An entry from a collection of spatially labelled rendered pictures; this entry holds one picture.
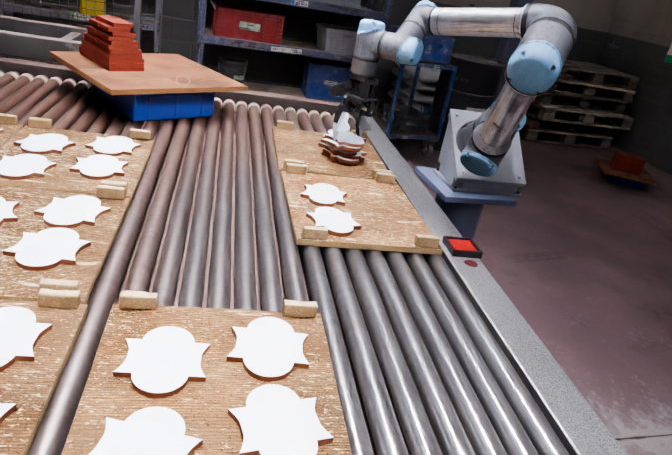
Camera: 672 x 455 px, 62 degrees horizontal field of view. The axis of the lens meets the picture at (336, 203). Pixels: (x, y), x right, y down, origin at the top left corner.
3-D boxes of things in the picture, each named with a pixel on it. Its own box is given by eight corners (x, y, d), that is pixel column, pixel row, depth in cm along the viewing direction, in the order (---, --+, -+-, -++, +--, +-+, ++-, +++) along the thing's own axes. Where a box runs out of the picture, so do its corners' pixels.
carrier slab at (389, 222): (395, 186, 169) (396, 181, 169) (441, 255, 133) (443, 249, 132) (280, 175, 161) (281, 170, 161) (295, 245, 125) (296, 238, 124)
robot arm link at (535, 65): (504, 153, 180) (584, 29, 132) (486, 187, 174) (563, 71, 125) (471, 136, 182) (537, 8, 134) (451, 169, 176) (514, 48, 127)
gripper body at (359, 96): (357, 119, 164) (365, 79, 160) (338, 111, 170) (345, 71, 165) (375, 118, 169) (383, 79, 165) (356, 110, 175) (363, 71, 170)
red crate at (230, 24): (274, 38, 590) (278, 11, 579) (281, 46, 551) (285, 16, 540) (210, 29, 570) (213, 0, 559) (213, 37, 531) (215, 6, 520)
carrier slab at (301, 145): (367, 142, 206) (367, 138, 206) (393, 186, 170) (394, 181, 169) (272, 130, 199) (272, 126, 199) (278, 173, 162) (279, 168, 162)
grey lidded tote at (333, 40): (355, 50, 611) (359, 28, 602) (367, 57, 581) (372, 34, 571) (312, 45, 592) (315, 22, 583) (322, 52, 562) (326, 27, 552)
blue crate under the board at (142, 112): (172, 93, 221) (173, 68, 217) (215, 117, 202) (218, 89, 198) (92, 95, 200) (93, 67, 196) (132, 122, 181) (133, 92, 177)
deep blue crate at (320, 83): (342, 94, 632) (348, 61, 617) (350, 104, 596) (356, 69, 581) (299, 88, 621) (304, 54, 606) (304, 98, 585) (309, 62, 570)
